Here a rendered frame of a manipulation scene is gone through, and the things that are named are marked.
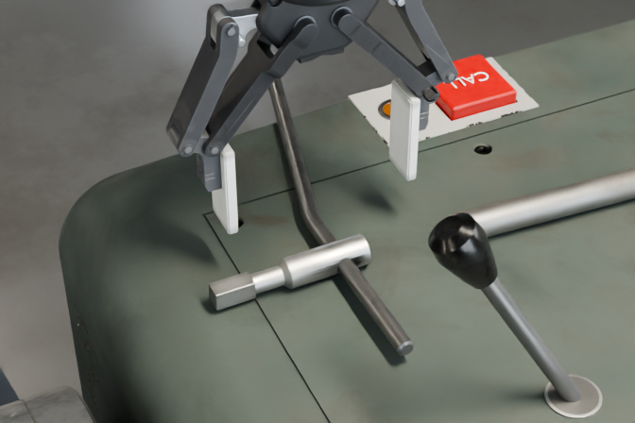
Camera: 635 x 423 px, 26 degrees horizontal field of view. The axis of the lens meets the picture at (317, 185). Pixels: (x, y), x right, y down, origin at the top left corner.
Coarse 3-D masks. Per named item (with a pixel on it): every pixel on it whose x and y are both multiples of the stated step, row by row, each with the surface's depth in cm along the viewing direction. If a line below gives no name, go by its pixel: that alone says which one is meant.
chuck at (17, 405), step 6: (12, 402) 94; (18, 402) 93; (0, 408) 93; (6, 408) 92; (12, 408) 92; (18, 408) 91; (24, 408) 91; (0, 414) 91; (6, 414) 91; (12, 414) 90; (18, 414) 90; (24, 414) 90; (30, 414) 90; (0, 420) 90; (6, 420) 90; (12, 420) 89; (18, 420) 89; (24, 420) 89; (30, 420) 89
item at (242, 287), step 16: (352, 240) 95; (288, 256) 94; (304, 256) 93; (320, 256) 94; (336, 256) 94; (352, 256) 94; (368, 256) 95; (256, 272) 93; (272, 272) 93; (288, 272) 93; (304, 272) 93; (320, 272) 93; (336, 272) 94; (224, 288) 92; (240, 288) 92; (256, 288) 92; (272, 288) 93; (224, 304) 92
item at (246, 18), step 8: (240, 8) 85; (248, 8) 85; (256, 8) 85; (216, 16) 84; (224, 16) 84; (232, 16) 84; (240, 16) 84; (248, 16) 84; (256, 16) 84; (216, 24) 84; (240, 24) 84; (248, 24) 85; (240, 32) 85; (248, 32) 85; (240, 40) 84
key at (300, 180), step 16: (272, 96) 110; (288, 112) 108; (288, 128) 106; (288, 144) 104; (288, 160) 103; (304, 176) 101; (304, 192) 100; (304, 208) 98; (320, 224) 97; (320, 240) 96; (336, 240) 96; (352, 272) 93; (352, 288) 92; (368, 288) 92; (368, 304) 91; (384, 304) 91; (384, 320) 89; (400, 336) 88; (400, 352) 88
